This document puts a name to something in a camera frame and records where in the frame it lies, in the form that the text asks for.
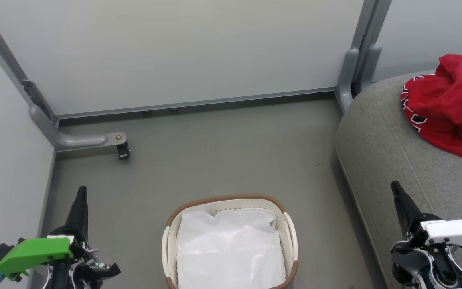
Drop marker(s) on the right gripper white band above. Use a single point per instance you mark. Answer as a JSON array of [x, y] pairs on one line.
[[451, 233]]

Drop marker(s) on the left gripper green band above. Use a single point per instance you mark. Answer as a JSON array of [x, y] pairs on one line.
[[34, 255]]

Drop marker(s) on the red basketball jersey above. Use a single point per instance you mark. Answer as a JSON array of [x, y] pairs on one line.
[[451, 104]]

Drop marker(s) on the white wicker-rimmed laundry basket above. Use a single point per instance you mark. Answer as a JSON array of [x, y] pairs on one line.
[[171, 249]]

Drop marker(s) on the white cloth basket liner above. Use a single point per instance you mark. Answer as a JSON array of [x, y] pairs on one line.
[[231, 249]]

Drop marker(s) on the grey fabric sofa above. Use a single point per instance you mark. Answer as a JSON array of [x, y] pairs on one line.
[[383, 152]]

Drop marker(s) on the grey partition foot with plate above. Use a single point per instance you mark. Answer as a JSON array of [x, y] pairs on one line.
[[78, 140]]

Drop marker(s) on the small black caster wheel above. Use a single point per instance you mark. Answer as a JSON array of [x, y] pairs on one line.
[[123, 151]]

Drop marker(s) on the grey double partition foot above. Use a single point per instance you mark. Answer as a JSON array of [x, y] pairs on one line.
[[349, 80]]

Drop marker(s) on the grey partition base rail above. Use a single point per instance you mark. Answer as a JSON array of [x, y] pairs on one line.
[[199, 103]]

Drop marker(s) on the grey slanted partition post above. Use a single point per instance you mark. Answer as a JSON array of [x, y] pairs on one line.
[[6, 56]]

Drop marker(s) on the grey upright partition post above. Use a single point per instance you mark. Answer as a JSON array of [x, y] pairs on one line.
[[371, 24]]

